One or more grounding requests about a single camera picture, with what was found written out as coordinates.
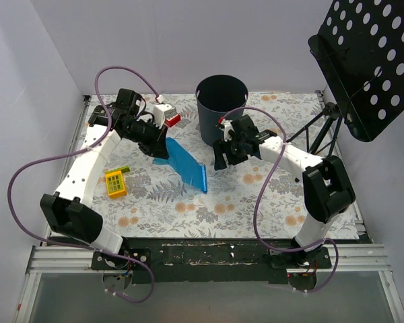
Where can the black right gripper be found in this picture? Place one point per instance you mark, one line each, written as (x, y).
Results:
(227, 150)

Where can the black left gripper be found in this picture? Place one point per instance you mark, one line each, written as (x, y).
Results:
(153, 142)

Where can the blue plastic trash bag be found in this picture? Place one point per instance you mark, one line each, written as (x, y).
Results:
(185, 165)

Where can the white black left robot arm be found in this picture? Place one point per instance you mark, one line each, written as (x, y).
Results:
(68, 210)

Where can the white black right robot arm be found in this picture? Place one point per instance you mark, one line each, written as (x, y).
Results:
(327, 189)

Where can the dark grey trash bin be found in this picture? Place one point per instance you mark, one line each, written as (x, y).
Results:
(216, 95)

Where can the red toy block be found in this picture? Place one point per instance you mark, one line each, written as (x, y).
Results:
(170, 122)

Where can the yellow toy block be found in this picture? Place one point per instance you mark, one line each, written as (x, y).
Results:
(115, 182)

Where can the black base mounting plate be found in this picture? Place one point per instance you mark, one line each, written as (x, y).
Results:
(173, 260)

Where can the black perforated music stand tray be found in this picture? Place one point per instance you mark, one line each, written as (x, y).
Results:
(360, 51)

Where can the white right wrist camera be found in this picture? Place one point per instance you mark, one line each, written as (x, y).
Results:
(225, 125)

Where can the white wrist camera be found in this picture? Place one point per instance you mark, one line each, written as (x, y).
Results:
(161, 112)
(225, 125)

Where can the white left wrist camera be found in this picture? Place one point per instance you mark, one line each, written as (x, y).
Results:
(161, 112)

